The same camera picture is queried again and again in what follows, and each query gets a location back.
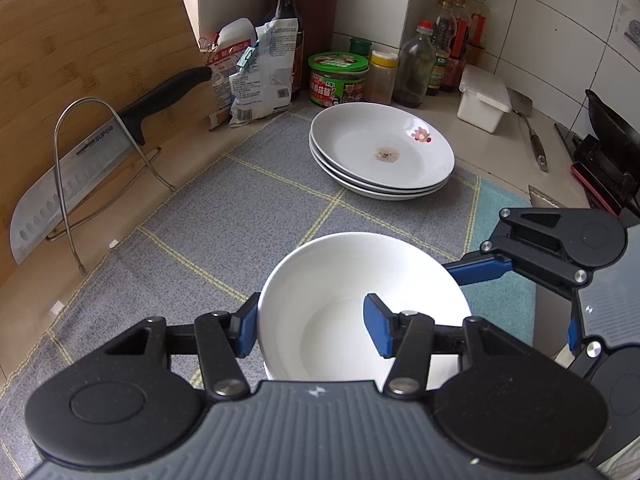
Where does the round wall sticker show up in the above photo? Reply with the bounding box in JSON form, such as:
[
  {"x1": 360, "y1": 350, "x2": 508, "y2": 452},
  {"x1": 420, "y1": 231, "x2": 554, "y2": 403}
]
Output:
[{"x1": 617, "y1": 2, "x2": 640, "y2": 51}]

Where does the bamboo cutting board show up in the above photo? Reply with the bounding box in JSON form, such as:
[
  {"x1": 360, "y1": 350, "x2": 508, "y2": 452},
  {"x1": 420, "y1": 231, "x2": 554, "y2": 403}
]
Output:
[{"x1": 0, "y1": 0, "x2": 221, "y2": 386}]

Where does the dark red knife block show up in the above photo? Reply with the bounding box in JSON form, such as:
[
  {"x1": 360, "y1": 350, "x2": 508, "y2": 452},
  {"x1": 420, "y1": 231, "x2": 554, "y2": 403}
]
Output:
[{"x1": 295, "y1": 0, "x2": 341, "y2": 88}]

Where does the white plastic box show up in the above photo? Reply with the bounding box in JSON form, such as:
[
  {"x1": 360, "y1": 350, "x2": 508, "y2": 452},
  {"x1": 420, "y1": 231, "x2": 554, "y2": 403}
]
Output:
[{"x1": 456, "y1": 64, "x2": 513, "y2": 134}]

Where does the dark soy sauce bottle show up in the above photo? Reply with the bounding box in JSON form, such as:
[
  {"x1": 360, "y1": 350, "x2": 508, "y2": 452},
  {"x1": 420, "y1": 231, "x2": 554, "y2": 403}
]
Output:
[{"x1": 262, "y1": 0, "x2": 306, "y2": 101}]

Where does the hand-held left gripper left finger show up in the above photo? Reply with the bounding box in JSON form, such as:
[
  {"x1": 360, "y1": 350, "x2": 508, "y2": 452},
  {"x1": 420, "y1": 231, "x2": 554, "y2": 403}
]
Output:
[{"x1": 102, "y1": 292, "x2": 262, "y2": 402}]

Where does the metal spatula wooden handle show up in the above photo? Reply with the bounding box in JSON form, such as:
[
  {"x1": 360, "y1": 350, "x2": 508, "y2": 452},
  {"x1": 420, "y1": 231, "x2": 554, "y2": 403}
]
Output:
[{"x1": 507, "y1": 87, "x2": 549, "y2": 173}]

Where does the kitchen knife black handle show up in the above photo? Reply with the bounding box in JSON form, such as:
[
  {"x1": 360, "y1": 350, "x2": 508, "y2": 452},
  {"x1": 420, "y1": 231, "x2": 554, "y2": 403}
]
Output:
[{"x1": 9, "y1": 66, "x2": 213, "y2": 267}]

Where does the metal wire rack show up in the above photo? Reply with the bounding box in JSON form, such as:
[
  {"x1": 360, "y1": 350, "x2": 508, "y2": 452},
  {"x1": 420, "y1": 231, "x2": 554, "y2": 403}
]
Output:
[{"x1": 47, "y1": 97, "x2": 176, "y2": 276}]

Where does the grey metal blade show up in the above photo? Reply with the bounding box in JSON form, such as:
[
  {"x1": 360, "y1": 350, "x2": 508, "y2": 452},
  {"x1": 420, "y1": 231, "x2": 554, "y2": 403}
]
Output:
[{"x1": 528, "y1": 185, "x2": 563, "y2": 209}]

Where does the yellow lid spice jar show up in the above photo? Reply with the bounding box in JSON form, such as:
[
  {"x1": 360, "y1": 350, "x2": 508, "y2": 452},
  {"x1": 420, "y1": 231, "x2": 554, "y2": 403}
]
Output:
[{"x1": 364, "y1": 50, "x2": 400, "y2": 106}]

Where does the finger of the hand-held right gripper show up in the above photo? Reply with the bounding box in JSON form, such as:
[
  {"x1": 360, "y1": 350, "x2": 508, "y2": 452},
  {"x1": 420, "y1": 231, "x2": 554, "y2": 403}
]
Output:
[
  {"x1": 442, "y1": 207, "x2": 591, "y2": 291},
  {"x1": 566, "y1": 312, "x2": 608, "y2": 377}
]

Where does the white blue printed bag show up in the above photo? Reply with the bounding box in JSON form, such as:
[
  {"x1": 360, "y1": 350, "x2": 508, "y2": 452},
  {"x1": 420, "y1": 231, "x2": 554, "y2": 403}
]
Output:
[{"x1": 227, "y1": 19, "x2": 301, "y2": 128}]

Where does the white plate fruit print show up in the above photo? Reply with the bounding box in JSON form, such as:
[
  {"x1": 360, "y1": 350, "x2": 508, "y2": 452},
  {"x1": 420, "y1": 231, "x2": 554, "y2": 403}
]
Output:
[
  {"x1": 310, "y1": 102, "x2": 456, "y2": 188},
  {"x1": 310, "y1": 145, "x2": 448, "y2": 202},
  {"x1": 309, "y1": 135, "x2": 453, "y2": 196}
]

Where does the glass bottle red cap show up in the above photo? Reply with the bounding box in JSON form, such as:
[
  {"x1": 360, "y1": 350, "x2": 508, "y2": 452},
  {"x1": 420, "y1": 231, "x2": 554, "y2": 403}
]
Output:
[{"x1": 392, "y1": 20, "x2": 437, "y2": 109}]

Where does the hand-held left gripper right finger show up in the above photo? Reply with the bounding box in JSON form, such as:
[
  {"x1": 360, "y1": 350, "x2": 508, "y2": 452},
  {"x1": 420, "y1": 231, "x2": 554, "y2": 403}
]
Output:
[{"x1": 363, "y1": 294, "x2": 531, "y2": 402}]

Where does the green lid sauce jar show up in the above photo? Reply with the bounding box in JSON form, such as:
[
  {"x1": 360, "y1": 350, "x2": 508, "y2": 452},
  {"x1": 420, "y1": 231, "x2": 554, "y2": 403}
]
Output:
[{"x1": 307, "y1": 51, "x2": 371, "y2": 107}]

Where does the black wok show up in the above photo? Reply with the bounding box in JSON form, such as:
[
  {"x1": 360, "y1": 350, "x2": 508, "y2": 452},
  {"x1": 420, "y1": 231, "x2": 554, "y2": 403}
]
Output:
[{"x1": 585, "y1": 89, "x2": 640, "y2": 161}]

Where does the white bowl pink flower print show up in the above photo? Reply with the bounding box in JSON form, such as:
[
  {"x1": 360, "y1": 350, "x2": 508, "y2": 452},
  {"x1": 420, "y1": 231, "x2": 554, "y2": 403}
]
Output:
[{"x1": 256, "y1": 231, "x2": 473, "y2": 393}]

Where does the red label bottle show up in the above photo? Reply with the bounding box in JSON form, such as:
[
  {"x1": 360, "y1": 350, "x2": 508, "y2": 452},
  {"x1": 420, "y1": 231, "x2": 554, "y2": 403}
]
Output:
[{"x1": 445, "y1": 0, "x2": 472, "y2": 93}]

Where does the oil bottle yellow green label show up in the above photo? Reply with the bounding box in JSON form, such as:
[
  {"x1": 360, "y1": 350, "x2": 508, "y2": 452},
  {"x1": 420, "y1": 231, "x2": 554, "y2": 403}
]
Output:
[{"x1": 427, "y1": 0, "x2": 458, "y2": 97}]

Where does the red white printed bag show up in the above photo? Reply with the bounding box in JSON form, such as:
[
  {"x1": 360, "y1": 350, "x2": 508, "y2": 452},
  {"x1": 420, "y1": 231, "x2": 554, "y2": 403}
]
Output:
[{"x1": 207, "y1": 17, "x2": 256, "y2": 131}]

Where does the blue grey checked cloth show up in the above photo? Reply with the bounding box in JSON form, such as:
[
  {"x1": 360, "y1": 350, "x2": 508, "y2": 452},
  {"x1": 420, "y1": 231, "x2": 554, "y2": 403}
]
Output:
[{"x1": 0, "y1": 105, "x2": 538, "y2": 480}]

